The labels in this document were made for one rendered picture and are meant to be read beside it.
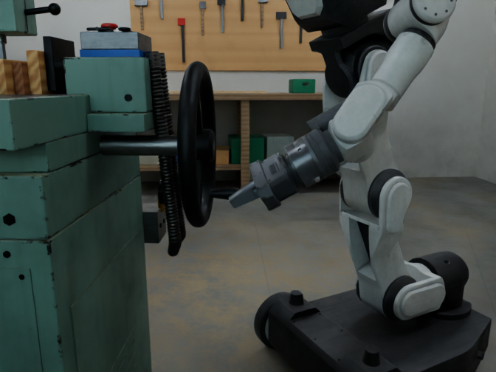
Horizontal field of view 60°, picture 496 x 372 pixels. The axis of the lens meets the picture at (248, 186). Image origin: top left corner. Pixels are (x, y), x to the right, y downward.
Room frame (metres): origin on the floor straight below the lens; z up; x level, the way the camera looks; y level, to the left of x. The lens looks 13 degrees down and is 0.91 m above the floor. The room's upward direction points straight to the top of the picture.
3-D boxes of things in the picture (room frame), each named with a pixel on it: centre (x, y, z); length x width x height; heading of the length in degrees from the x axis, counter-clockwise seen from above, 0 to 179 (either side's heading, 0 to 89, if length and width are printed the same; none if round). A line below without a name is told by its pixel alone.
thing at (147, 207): (1.03, 0.27, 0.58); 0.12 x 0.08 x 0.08; 88
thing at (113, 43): (0.80, 0.23, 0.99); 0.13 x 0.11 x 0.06; 178
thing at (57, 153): (0.77, 0.37, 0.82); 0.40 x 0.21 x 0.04; 178
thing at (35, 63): (0.81, 0.35, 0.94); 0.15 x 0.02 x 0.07; 178
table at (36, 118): (0.80, 0.32, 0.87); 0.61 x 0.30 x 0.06; 178
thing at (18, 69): (0.80, 0.37, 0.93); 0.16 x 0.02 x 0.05; 178
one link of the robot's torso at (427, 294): (1.27, -0.49, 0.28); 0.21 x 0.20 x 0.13; 118
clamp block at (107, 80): (0.79, 0.23, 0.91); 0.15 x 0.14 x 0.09; 178
